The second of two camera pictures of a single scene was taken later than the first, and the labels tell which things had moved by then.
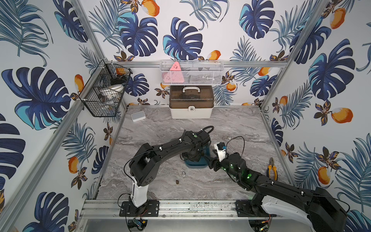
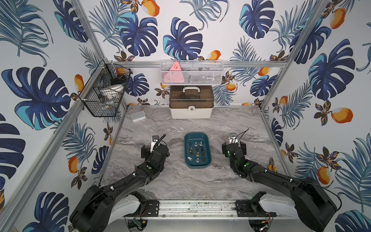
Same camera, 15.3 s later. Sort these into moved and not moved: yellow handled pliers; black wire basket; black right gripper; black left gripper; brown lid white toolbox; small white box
Moved: black left gripper; black right gripper
Not moved: black wire basket; small white box; brown lid white toolbox; yellow handled pliers
